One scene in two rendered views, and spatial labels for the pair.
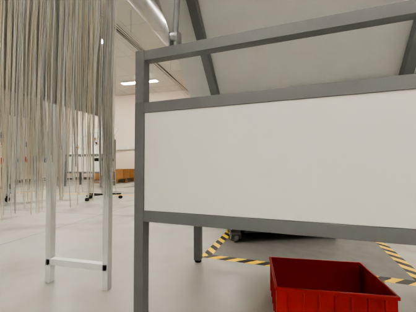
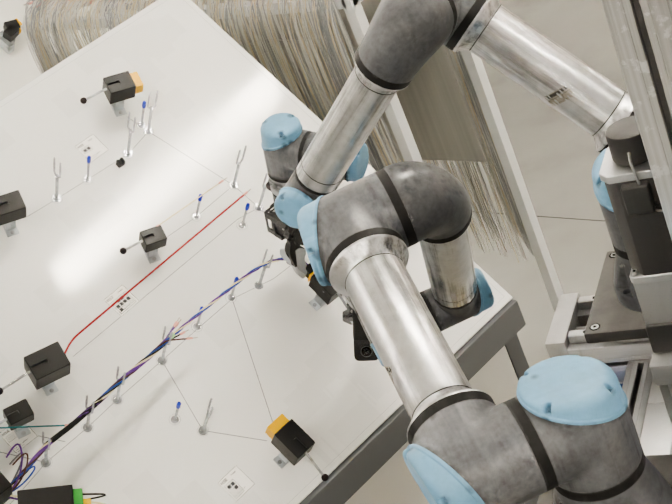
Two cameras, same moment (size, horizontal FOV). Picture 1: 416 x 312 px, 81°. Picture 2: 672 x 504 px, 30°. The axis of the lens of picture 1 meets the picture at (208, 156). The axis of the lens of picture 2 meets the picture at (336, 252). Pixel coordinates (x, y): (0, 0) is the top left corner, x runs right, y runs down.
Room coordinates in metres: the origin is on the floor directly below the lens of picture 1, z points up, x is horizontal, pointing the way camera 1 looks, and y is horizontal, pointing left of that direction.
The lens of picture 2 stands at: (2.63, -1.85, 2.28)
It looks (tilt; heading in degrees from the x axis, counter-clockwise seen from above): 27 degrees down; 128
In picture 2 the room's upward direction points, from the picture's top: 24 degrees counter-clockwise
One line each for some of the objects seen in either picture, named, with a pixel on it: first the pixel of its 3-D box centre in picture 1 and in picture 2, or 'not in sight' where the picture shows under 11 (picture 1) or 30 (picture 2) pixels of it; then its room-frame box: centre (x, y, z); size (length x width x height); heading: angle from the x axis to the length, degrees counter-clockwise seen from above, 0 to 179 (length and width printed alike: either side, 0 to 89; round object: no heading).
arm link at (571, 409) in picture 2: not in sight; (574, 419); (2.04, -0.81, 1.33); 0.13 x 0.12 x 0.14; 41
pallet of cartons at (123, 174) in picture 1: (115, 175); not in sight; (8.22, 3.12, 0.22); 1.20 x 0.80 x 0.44; 169
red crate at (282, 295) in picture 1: (323, 291); not in sight; (0.97, -0.45, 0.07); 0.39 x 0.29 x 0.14; 80
